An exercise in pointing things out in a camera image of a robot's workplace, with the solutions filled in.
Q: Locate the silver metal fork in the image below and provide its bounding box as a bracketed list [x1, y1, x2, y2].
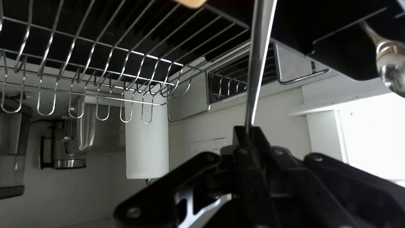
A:
[243, 0, 279, 130]

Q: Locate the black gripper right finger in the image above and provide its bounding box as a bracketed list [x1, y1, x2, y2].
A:
[248, 125, 405, 228]

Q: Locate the white cylinder roll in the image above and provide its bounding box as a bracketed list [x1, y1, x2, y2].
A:
[124, 93, 171, 181]

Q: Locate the metal countertop appliance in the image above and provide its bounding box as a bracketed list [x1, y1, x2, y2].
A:
[40, 117, 99, 170]

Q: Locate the metal wire dish rack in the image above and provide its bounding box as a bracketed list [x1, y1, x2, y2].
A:
[0, 0, 334, 125]

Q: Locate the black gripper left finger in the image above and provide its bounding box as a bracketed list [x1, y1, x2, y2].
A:
[113, 124, 271, 228]

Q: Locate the dark boxy appliance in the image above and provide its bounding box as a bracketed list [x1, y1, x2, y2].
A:
[0, 107, 33, 200]

